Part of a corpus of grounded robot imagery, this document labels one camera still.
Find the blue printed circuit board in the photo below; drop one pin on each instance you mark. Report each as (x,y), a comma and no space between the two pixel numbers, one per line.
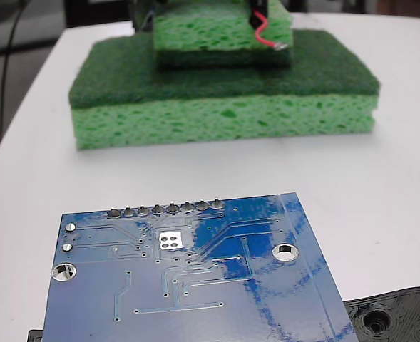
(195,303)

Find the small green scrub sponge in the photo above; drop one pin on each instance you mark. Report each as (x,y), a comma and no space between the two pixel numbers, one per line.
(202,35)

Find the large green scrub sponge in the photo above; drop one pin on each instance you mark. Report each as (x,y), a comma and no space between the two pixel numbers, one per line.
(213,117)

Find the black plastic mount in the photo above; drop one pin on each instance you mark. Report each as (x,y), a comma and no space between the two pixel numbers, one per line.
(391,313)

